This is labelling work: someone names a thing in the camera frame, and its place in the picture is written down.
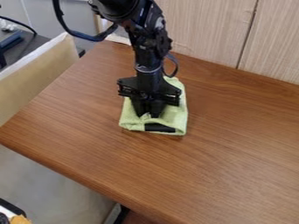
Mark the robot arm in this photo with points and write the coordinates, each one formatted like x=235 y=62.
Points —
x=150 y=32

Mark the green cloth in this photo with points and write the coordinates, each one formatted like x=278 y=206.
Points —
x=173 y=118

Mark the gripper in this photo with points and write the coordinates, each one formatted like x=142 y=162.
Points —
x=150 y=86

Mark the cardboard box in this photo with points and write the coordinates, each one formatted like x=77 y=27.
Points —
x=27 y=84

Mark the black desk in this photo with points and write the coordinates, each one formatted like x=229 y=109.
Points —
x=24 y=48

